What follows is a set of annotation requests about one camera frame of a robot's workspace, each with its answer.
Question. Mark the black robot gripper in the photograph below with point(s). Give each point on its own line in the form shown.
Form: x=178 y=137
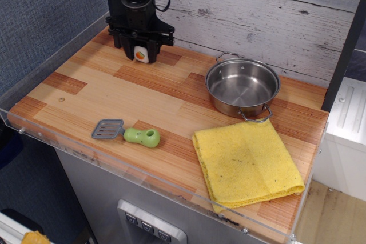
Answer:
x=140 y=27

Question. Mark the plush sushi roll toy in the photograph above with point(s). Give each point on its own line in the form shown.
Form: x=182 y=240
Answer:
x=141 y=54

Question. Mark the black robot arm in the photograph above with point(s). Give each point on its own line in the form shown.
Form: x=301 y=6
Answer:
x=136 y=4

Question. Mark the small steel pot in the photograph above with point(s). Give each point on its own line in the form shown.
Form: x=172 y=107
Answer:
x=242 y=88

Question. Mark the yellow folded cloth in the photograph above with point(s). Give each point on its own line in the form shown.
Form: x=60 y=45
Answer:
x=245 y=163

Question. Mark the silver toy fridge cabinet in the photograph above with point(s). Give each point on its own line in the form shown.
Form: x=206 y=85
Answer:
x=99 y=186

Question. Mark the silver dispenser button panel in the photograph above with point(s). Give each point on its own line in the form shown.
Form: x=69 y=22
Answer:
x=155 y=229

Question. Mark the white ribbed box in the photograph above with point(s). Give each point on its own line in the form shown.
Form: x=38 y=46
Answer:
x=340 y=163

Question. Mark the toy spatula green handle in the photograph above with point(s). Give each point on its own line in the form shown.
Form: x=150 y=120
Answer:
x=111 y=128

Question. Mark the black vertical post right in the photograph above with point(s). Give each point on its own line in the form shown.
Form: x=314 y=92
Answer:
x=345 y=56

